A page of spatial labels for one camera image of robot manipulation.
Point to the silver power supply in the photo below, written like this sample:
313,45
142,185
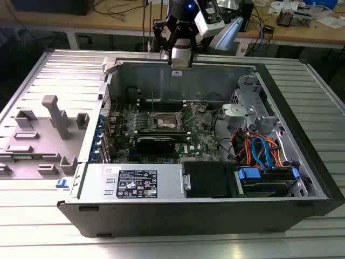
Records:
91,183

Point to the hard disk in blue carrier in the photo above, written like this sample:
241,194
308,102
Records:
249,173

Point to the copper heat sink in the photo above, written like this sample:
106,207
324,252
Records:
285,17

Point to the blue card retention clip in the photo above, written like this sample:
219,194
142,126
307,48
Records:
95,147
98,132
93,157
101,120

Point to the white paper sheet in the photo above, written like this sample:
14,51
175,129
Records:
331,21

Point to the green motherboard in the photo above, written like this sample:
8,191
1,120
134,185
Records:
199,135

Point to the RAM stick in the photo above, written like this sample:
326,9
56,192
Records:
161,132

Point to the grey parts rack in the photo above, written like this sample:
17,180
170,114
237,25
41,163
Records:
40,143

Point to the grey electronic device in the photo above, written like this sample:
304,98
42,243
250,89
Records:
304,17

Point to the black graphics card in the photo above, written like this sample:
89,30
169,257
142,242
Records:
155,145

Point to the silver metal bracket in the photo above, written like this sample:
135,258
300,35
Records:
231,113

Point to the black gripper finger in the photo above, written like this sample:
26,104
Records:
157,29
192,51

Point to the blue plastic clip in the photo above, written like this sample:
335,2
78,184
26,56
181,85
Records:
61,184

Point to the wooden desk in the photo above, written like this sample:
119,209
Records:
296,33

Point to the black drive housing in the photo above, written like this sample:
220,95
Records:
207,180

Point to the metal locking lever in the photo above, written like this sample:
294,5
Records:
189,122
153,103

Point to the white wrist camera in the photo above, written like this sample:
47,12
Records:
207,28

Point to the coin cell battery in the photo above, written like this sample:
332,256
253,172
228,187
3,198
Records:
201,108

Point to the white card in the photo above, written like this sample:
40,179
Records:
277,6

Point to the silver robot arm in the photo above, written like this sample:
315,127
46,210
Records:
229,33

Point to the silver CPU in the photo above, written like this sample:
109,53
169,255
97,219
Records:
181,64

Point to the black box on desk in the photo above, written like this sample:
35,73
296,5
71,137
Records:
54,6

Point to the tall black device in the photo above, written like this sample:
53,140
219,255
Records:
246,16

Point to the black RAM slot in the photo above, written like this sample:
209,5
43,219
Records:
161,100
161,109
161,103
161,106

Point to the CPU socket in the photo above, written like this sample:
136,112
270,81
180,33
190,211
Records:
165,121

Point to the small black adapter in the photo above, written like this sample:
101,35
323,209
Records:
269,29

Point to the black PC case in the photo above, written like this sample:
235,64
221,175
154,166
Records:
175,218

